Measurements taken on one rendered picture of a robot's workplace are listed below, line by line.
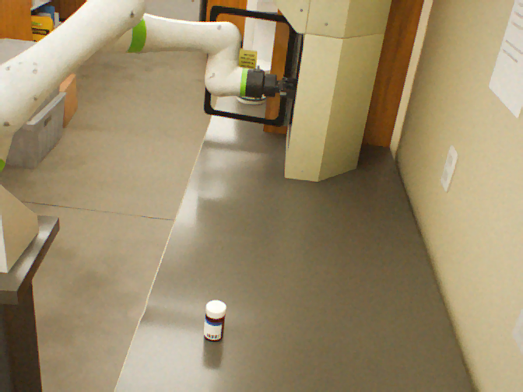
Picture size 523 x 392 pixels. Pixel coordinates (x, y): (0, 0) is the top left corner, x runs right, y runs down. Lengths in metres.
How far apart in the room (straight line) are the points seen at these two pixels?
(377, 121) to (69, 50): 1.23
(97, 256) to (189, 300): 1.81
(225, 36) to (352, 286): 0.88
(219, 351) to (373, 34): 1.09
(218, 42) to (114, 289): 1.45
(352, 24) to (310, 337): 0.93
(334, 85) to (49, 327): 1.63
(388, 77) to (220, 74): 0.64
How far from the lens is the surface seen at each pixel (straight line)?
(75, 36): 1.48
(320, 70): 1.80
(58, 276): 3.03
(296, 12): 1.76
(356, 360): 1.29
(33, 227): 1.57
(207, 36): 1.88
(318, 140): 1.88
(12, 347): 1.66
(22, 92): 1.37
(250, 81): 1.93
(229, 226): 1.64
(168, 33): 1.81
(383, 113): 2.26
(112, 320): 2.75
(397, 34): 2.18
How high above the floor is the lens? 1.81
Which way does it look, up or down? 29 degrees down
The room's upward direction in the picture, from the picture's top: 7 degrees clockwise
